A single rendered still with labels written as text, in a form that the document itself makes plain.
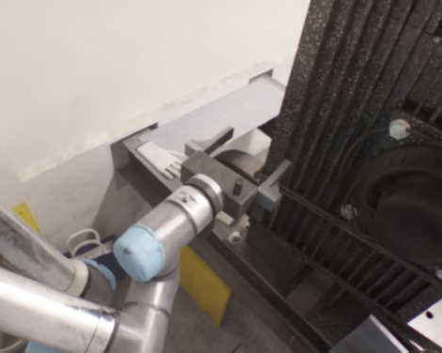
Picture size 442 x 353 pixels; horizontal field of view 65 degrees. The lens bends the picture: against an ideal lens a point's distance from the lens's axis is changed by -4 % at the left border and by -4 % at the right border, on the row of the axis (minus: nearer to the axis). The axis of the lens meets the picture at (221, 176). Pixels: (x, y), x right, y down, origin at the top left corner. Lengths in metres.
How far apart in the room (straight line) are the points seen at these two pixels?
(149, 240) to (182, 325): 1.33
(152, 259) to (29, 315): 0.17
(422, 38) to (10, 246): 0.74
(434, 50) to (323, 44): 0.18
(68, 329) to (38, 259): 0.22
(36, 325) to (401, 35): 0.67
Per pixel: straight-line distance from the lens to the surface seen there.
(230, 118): 1.69
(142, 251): 0.51
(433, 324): 1.07
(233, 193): 0.58
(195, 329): 1.81
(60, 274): 0.76
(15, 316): 0.54
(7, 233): 0.68
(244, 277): 1.46
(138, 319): 0.57
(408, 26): 0.63
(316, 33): 0.66
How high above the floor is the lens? 1.72
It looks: 48 degrees down
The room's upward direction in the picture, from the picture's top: 9 degrees clockwise
